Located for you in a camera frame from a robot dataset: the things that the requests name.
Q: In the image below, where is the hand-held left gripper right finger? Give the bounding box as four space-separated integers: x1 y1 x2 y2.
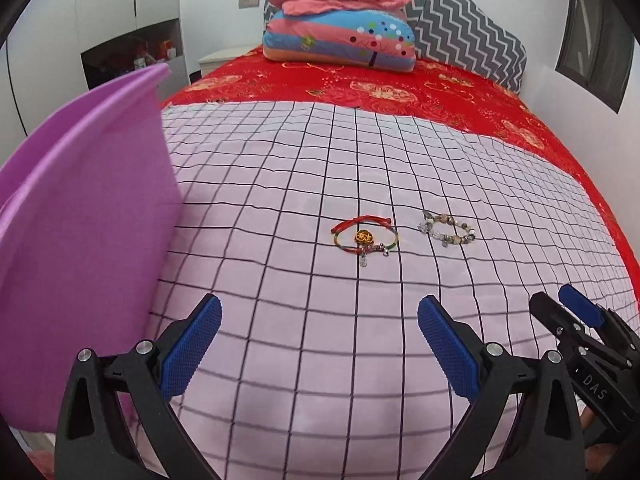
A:
417 294 586 480

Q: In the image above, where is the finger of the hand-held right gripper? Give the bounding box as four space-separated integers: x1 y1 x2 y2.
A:
529 291 578 356
558 284 640 361

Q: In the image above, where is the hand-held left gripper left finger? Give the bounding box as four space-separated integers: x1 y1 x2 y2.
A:
55 294 224 480

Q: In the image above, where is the pale beaded bracelet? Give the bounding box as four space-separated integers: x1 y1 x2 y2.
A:
417 212 477 249

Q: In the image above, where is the red cord bracelet gold charm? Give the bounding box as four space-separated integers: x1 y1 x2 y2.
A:
331 215 400 269

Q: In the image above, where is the purple plastic bin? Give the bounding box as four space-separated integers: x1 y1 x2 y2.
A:
0 62 184 434

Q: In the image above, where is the person's right hand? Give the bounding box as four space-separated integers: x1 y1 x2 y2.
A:
580 406 624 480

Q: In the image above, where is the pink checked blanket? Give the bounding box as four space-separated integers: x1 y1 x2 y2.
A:
115 100 626 480

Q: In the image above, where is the dark framed window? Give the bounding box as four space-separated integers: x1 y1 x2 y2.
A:
555 0 640 114

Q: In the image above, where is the red patterned bedsheet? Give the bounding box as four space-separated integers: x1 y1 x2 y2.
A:
160 42 640 311

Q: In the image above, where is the white nightstand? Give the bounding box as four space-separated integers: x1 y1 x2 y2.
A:
197 45 251 82

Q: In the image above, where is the grey zigzag headboard cushion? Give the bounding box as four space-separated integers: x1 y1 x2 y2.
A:
262 0 528 96

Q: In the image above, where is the colourful blue pink pillow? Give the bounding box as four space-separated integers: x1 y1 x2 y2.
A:
262 7 418 75

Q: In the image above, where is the white wardrobe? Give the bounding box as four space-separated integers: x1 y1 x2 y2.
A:
0 0 189 137

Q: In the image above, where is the wall niche shelf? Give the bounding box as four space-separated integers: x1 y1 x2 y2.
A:
80 17 183 89

